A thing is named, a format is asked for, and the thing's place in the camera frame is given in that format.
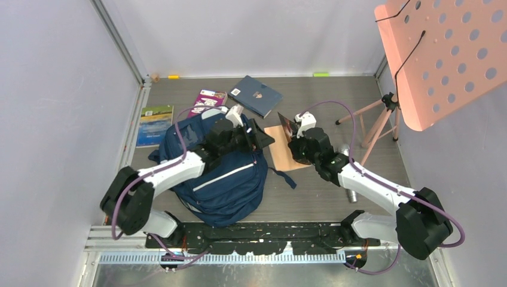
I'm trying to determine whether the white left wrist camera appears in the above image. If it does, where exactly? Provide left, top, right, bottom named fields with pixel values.
left=225, top=104, right=243, bottom=128

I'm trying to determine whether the navy blue backpack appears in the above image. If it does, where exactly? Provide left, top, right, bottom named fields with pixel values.
left=148, top=108, right=298, bottom=228

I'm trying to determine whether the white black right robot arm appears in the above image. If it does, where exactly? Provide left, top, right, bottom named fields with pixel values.
left=283, top=127, right=453, bottom=260

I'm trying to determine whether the black thin stand cable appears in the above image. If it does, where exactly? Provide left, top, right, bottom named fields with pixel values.
left=374, top=0, right=427, bottom=108

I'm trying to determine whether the dark blue notebook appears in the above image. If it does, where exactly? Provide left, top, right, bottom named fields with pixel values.
left=227, top=75, right=283, bottom=118

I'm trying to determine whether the dark Three Days book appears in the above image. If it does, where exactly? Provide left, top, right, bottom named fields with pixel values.
left=264, top=113, right=310, bottom=172

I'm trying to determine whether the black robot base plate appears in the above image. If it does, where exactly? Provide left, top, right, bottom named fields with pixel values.
left=161, top=222, right=380, bottom=255

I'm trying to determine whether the pink perforated stand board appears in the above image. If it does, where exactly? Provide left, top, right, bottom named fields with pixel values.
left=374, top=1, right=506, bottom=132

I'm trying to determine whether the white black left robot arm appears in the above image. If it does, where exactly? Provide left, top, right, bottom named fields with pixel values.
left=100, top=119, right=275, bottom=248

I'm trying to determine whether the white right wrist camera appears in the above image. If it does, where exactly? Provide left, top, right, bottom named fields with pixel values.
left=294, top=111, right=316, bottom=138

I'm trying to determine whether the purple cartoon book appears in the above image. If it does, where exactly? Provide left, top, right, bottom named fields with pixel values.
left=187, top=89, right=227, bottom=118

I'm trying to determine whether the blue green landscape book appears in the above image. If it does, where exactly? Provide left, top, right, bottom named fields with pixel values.
left=136, top=105, right=174, bottom=148

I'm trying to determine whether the aluminium frame rail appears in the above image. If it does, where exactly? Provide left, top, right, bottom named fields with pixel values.
left=90, top=0, right=144, bottom=86

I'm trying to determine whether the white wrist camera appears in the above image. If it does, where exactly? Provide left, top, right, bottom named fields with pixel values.
left=225, top=104, right=243, bottom=128
left=294, top=111, right=316, bottom=138

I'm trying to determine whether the silver metal cylinder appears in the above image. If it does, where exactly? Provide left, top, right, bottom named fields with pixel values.
left=339, top=143, right=358, bottom=203

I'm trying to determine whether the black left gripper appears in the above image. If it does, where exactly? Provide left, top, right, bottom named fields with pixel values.
left=219, top=118, right=274, bottom=156

